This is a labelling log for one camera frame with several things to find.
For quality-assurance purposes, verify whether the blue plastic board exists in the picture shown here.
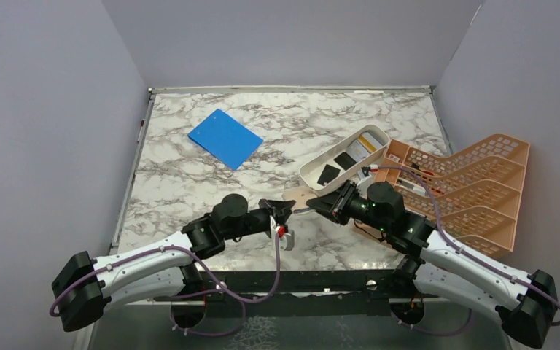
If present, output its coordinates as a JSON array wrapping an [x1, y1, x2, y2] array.
[[187, 109, 263, 171]]

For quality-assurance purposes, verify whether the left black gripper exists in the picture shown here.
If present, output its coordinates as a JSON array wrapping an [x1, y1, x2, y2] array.
[[223, 198, 296, 241]]

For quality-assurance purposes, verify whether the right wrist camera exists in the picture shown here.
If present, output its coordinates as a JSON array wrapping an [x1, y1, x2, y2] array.
[[357, 164, 379, 194]]

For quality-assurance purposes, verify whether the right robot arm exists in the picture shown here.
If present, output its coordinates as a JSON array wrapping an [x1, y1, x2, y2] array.
[[306, 181, 560, 349]]

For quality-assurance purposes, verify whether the black card in tray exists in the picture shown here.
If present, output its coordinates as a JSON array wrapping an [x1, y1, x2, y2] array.
[[316, 164, 341, 187], [334, 152, 357, 171]]

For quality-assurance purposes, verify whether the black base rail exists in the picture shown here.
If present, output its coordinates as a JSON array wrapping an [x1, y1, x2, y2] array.
[[154, 268, 440, 320]]

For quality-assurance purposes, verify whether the orange plastic file rack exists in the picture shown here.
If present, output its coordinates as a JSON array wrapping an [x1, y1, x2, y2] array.
[[372, 133, 530, 259]]

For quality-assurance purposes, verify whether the stack of cards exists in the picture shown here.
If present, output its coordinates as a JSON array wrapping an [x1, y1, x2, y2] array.
[[346, 131, 384, 162]]

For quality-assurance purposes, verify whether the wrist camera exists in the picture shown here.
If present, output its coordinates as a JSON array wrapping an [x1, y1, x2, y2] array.
[[268, 217, 295, 251], [357, 164, 379, 194]]

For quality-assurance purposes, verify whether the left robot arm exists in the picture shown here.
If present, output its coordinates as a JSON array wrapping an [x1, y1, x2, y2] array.
[[49, 193, 296, 332]]

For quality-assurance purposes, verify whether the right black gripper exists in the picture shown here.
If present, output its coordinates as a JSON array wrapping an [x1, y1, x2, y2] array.
[[307, 179, 390, 233]]

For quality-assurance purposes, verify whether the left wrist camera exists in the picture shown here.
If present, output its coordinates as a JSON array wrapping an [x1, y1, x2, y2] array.
[[268, 217, 295, 251]]

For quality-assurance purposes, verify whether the beige card holder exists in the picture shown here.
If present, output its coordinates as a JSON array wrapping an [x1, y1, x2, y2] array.
[[281, 186, 317, 214]]

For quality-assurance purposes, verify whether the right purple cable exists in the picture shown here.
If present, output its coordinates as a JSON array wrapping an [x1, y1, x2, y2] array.
[[367, 165, 560, 336]]

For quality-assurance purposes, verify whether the white oblong tray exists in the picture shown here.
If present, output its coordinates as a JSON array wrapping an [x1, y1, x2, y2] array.
[[298, 125, 391, 195]]

